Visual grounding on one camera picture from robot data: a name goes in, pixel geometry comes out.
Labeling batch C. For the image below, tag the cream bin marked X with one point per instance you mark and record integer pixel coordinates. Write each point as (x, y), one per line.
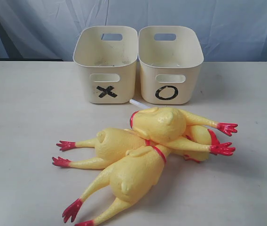
(106, 58)

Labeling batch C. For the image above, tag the cream bin marked O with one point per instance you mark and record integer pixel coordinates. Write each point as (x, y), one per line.
(170, 59)

